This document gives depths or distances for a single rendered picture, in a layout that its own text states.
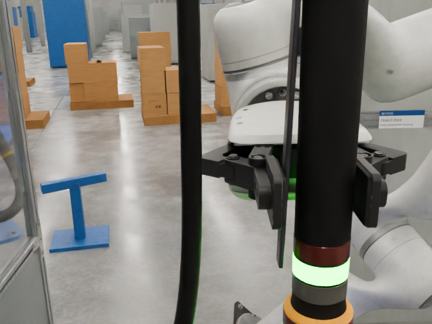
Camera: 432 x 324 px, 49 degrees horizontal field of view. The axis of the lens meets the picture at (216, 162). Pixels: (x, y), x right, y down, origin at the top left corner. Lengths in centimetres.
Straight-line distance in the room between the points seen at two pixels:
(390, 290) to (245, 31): 64
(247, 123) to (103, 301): 291
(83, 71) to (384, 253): 874
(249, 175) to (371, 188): 8
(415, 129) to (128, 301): 199
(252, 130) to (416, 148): 201
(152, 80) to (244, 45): 732
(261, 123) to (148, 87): 745
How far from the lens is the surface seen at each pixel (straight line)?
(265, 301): 312
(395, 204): 94
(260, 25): 46
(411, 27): 57
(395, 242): 98
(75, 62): 945
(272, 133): 32
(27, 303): 177
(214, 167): 31
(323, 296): 29
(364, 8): 25
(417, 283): 96
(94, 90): 950
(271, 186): 26
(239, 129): 33
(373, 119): 222
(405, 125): 227
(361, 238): 101
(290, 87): 25
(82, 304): 323
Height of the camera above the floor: 175
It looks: 18 degrees down
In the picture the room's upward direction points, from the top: 1 degrees counter-clockwise
